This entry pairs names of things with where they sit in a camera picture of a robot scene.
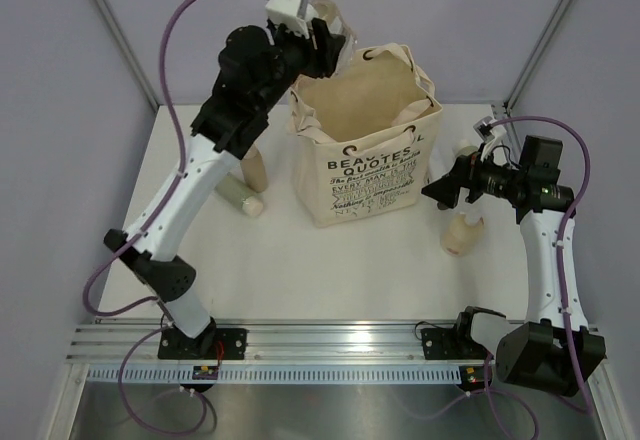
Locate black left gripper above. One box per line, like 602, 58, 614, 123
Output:
253, 18, 344, 115

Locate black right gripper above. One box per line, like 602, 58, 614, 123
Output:
422, 142, 526, 209

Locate clear amber soap bottle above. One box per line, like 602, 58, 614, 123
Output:
311, 0, 357, 76

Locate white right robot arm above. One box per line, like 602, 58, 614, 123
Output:
422, 136, 606, 397

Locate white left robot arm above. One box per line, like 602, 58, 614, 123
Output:
104, 18, 352, 359

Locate cream canvas tote bag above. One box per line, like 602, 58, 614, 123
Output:
288, 43, 443, 227

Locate white tube black cap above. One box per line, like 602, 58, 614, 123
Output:
426, 147, 448, 185

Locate pale green round bottle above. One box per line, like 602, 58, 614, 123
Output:
453, 139, 479, 161

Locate cream pump lotion bottle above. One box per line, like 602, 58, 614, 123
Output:
440, 213, 485, 257

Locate beige pump bottle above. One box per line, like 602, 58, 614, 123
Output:
241, 145, 268, 193

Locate pale green lotion tube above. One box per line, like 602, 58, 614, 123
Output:
215, 174, 264, 218

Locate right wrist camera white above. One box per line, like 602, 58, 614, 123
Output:
473, 116, 506, 150

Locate right aluminium frame post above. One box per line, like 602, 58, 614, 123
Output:
502, 0, 577, 114

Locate aluminium frame post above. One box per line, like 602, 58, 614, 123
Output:
502, 0, 577, 114
90, 0, 161, 113

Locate left aluminium frame post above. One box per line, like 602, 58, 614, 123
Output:
90, 0, 161, 113

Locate aluminium mounting rail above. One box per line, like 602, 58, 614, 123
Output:
64, 317, 609, 366

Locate white slotted cable duct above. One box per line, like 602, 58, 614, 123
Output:
87, 364, 462, 385

